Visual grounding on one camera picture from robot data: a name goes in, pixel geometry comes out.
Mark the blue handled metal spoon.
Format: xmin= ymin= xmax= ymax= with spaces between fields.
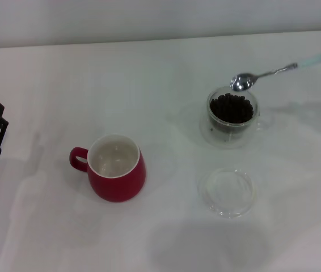
xmin=229 ymin=50 xmax=321 ymax=92

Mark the coffee beans pile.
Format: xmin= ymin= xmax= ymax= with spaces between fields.
xmin=209 ymin=92 xmax=254 ymax=125

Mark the red ceramic mug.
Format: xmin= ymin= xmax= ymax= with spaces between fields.
xmin=69 ymin=134 xmax=147 ymax=203

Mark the clear glass saucer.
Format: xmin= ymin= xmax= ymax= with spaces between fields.
xmin=198 ymin=109 xmax=259 ymax=150
xmin=197 ymin=166 xmax=256 ymax=218

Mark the double wall glass cup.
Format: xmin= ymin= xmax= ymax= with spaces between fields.
xmin=207 ymin=86 xmax=273 ymax=137

